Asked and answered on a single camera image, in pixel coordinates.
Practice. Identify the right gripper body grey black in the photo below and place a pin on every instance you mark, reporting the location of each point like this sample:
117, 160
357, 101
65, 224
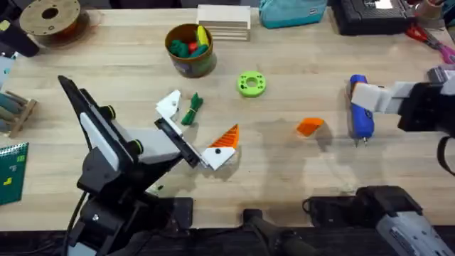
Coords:
416, 106

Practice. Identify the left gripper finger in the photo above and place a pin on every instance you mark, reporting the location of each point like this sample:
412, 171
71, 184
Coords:
220, 155
168, 105

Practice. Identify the left gripper body grey black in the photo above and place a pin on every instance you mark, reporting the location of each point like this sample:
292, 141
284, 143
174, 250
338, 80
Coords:
156, 145

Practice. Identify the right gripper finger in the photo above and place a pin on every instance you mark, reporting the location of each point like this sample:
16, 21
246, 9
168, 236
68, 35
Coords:
366, 96

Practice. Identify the blue electric screwdriver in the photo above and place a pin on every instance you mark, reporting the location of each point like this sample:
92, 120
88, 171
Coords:
362, 122

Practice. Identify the orange ribbed wedge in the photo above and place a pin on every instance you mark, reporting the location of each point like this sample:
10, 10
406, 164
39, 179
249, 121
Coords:
308, 126

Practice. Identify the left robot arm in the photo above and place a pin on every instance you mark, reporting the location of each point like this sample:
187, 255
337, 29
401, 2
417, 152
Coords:
106, 224

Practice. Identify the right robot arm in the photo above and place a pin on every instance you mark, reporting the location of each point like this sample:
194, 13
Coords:
409, 231

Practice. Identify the green toy vegetable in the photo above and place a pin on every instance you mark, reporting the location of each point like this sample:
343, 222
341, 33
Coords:
192, 108

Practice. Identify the grey box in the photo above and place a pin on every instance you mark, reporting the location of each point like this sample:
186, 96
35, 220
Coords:
440, 74

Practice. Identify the brown tub with toys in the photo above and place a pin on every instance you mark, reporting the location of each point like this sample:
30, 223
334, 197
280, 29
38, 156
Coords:
193, 65

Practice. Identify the green disc with holes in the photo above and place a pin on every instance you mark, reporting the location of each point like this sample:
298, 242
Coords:
245, 89

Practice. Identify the black tool case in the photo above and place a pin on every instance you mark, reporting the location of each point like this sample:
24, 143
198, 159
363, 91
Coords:
369, 19

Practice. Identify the beige cup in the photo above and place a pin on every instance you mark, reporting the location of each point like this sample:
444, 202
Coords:
428, 9

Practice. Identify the stack of pale wooden boards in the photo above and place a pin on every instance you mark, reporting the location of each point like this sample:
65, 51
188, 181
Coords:
224, 17

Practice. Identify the teal zip bag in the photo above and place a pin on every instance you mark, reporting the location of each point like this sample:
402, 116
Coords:
291, 14

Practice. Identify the wooden rack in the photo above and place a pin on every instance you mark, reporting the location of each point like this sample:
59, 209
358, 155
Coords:
16, 113

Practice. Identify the cardboard filament spool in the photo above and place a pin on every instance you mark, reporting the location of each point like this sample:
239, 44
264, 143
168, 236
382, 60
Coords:
49, 21

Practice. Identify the green board with toy blocks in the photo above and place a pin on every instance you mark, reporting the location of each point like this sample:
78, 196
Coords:
12, 174

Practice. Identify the black bulky object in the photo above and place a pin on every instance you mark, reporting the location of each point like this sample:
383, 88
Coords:
14, 39

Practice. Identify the black rail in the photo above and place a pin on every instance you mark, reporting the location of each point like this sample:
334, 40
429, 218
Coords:
213, 245

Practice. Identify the black mount post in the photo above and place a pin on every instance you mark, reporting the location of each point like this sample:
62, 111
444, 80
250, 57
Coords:
270, 231

